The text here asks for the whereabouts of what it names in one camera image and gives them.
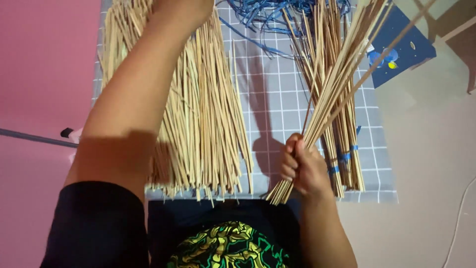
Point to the person's right hand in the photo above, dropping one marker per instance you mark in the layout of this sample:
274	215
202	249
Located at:
306	167

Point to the dark blue printed box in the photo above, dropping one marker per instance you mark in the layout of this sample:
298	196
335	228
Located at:
403	50

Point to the loose pile of bamboo sticks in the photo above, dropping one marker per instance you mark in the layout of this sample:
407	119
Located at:
200	111

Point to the person's black printed shirt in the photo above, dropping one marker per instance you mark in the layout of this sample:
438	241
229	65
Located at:
167	234

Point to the tied bundles of bamboo sticks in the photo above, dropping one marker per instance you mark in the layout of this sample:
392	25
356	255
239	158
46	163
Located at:
331	74

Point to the person's left hand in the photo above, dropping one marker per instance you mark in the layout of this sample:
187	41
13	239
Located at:
178	9

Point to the wooden furniture frame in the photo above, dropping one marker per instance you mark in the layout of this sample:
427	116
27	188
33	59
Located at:
452	33

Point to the bunch of bamboo sticks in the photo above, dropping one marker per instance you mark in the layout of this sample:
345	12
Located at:
334	89

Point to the grey metal rod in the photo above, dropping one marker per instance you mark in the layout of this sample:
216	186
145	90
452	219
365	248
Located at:
35	138

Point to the grey checked cloth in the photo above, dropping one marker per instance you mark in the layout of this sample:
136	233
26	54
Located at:
271	96

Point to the person's right fingers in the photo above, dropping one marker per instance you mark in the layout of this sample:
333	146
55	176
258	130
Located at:
289	158

